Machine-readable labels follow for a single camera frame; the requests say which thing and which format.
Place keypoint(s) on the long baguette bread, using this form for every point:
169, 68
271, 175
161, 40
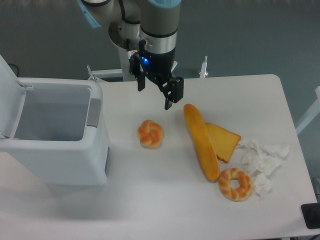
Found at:
203, 144

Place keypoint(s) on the white push-top trash can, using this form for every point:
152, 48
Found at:
54, 127

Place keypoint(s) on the twisted ring bread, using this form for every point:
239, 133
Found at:
235, 184

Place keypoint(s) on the knotted bread roll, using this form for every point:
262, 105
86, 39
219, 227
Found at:
150, 134

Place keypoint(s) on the black device at table edge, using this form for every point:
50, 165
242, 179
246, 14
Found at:
311, 215

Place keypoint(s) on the small crumpled white tissue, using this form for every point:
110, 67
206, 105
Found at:
262, 185

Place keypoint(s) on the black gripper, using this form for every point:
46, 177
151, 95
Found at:
157, 67

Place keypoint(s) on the white frame at right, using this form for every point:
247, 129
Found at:
309, 114

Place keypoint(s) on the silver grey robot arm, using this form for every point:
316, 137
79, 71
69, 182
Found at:
145, 33

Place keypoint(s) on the large crumpled white tissue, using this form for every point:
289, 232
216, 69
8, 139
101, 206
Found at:
261, 158

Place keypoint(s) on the toast bread slice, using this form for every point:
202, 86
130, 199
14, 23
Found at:
224, 141

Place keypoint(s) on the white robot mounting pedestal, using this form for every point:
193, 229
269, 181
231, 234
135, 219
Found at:
124, 55

